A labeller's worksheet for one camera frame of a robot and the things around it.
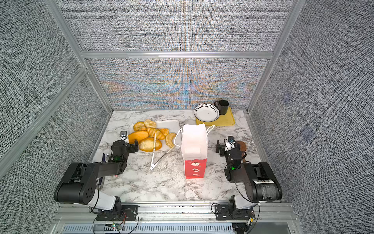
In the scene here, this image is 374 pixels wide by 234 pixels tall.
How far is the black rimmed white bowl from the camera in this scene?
3.71ft

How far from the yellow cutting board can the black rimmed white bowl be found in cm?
1

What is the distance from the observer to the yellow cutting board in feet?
3.67
